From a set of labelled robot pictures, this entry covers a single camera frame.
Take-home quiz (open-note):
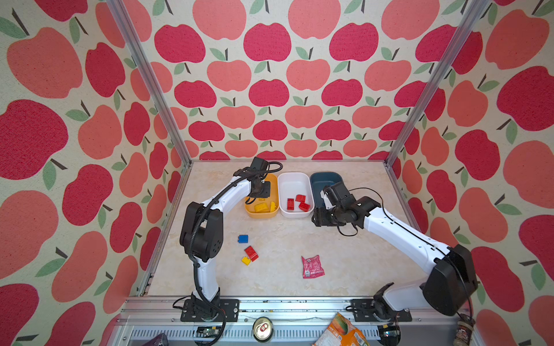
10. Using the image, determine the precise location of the dark purple object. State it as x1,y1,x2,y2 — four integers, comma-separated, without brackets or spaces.
142,333,169,346

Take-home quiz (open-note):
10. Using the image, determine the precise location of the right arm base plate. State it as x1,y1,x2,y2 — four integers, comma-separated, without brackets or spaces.
346,299,413,323

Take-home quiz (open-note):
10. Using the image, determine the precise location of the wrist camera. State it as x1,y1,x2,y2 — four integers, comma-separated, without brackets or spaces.
320,182,356,210
250,157,269,172

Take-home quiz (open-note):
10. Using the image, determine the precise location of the yellow plastic bin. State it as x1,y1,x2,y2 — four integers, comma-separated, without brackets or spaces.
245,174,280,219

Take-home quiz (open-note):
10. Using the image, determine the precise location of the dark teal plastic bin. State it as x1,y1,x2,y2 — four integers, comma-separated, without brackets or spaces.
310,172,343,216

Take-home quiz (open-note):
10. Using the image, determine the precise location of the pink snack packet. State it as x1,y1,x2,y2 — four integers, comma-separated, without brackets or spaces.
302,255,325,279

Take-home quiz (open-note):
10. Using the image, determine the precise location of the small blue lego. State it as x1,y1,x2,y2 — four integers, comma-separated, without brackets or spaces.
238,235,249,244

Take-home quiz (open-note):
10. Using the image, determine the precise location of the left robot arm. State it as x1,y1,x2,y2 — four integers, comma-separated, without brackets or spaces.
180,160,272,319

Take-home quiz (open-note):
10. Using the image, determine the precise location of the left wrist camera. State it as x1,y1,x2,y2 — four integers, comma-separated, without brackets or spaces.
250,157,269,172

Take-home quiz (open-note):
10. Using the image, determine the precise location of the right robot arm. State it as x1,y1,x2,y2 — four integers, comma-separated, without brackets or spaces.
320,196,478,321

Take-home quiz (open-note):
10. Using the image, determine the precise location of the left aluminium post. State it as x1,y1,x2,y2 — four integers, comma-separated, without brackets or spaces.
107,1,193,170

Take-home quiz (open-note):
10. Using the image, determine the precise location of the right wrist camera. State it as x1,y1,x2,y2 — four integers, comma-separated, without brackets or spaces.
320,182,356,210

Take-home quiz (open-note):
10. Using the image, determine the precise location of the right aluminium post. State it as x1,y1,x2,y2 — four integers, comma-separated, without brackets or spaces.
385,0,492,169

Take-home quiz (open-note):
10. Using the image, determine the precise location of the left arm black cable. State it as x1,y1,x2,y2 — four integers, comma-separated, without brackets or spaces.
188,161,284,346

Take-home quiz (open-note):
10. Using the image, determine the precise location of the aluminium post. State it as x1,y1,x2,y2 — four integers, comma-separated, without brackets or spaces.
385,0,492,169
107,1,193,170

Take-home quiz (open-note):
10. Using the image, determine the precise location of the soda can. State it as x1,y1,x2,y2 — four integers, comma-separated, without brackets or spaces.
252,317,274,343

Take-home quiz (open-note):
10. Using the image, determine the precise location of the white plastic bin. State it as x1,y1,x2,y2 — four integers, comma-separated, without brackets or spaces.
278,172,315,219

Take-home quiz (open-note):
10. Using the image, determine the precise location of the orange snack bag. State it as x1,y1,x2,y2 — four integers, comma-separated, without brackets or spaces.
313,313,369,346

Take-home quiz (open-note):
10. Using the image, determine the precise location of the green circuit board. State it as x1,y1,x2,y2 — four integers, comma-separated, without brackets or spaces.
196,326,220,338

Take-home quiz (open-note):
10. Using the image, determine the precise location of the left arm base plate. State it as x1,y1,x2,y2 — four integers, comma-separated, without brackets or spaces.
180,297,240,323

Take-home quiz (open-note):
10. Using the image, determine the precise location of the small yellow lego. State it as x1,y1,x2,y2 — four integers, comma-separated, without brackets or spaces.
241,257,252,266

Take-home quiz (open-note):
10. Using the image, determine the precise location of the red long lego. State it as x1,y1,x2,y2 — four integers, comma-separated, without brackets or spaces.
287,198,295,211

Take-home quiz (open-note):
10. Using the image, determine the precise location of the aluminium front rail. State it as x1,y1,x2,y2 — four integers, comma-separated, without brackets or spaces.
107,296,459,345

